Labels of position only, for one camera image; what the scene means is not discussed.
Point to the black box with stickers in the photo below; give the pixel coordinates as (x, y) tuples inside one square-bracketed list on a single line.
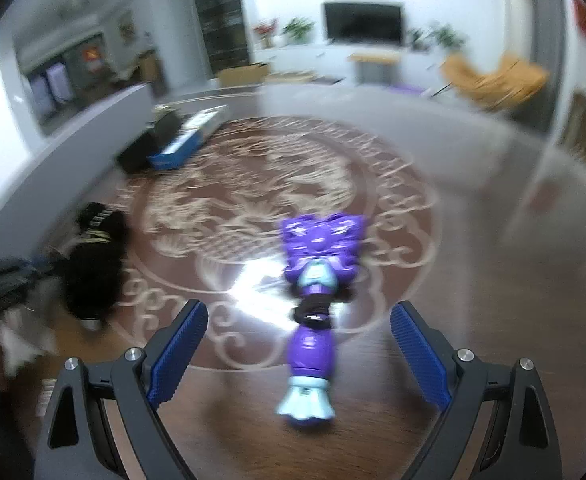
[(140, 152)]

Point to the purple floor mat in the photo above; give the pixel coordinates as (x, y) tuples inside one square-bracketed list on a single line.
[(408, 90)]

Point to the brown cardboard box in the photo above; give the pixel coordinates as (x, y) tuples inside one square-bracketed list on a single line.
[(243, 76)]

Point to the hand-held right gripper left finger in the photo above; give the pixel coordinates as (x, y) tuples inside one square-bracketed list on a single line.
[(178, 355)]

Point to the black television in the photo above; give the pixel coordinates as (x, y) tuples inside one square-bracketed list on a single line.
[(363, 22)]

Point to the small potted plant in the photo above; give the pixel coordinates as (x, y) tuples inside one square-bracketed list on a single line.
[(415, 39)]

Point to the white standing air conditioner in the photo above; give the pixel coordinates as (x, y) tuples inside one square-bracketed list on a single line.
[(515, 5)]

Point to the black cloth pouch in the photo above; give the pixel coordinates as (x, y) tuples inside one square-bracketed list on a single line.
[(93, 280)]

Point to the dark glass display cabinet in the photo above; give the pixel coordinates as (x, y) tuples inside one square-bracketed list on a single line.
[(220, 15)]

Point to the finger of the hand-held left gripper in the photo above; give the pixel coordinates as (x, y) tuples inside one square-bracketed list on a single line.
[(18, 272)]

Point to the flowers in white vase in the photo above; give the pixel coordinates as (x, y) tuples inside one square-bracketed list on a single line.
[(265, 32)]

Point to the purple toy figure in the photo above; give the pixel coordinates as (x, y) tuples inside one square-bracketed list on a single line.
[(308, 355)]

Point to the brown patterned desktop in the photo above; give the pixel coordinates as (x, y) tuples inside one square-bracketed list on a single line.
[(423, 270)]

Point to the green potted plant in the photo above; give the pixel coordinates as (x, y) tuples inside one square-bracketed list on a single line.
[(298, 30)]

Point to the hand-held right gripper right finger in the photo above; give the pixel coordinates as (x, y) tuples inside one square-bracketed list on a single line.
[(420, 355)]

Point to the orange lounge chair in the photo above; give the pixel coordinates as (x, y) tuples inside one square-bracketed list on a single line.
[(493, 82)]

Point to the small blue box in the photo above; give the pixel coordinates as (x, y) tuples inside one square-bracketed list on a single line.
[(183, 145)]

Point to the wooden bench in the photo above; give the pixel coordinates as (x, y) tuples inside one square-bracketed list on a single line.
[(373, 58)]

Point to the large leafy potted plant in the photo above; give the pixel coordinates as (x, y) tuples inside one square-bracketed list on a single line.
[(445, 37)]

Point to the framed wall painting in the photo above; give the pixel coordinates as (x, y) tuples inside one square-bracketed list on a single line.
[(126, 25)]

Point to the grey curtain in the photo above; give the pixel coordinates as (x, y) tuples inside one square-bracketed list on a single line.
[(550, 45)]

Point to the white television cabinet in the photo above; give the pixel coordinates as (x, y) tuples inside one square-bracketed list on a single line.
[(313, 57)]

